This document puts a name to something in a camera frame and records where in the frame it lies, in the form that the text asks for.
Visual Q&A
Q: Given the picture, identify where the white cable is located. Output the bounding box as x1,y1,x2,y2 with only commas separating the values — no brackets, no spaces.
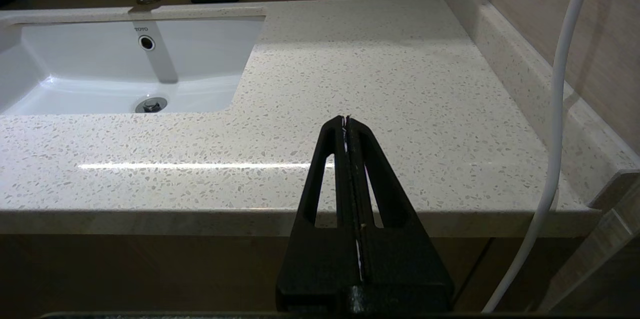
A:
481,0,601,314

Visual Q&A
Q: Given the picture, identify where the vanity cabinet front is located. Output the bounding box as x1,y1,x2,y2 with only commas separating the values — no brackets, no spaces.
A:
0,231,501,316

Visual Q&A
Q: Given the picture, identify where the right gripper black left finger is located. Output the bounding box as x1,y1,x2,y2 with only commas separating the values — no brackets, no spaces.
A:
276,115,362,310

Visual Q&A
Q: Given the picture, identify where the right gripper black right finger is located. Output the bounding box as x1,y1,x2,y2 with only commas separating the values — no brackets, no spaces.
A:
347,116,453,310

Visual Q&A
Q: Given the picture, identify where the white sink basin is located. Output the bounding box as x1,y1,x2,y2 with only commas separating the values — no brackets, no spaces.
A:
0,8,266,116

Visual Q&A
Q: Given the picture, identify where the chrome sink drain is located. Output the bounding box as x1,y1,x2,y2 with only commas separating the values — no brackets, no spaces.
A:
134,97,168,114

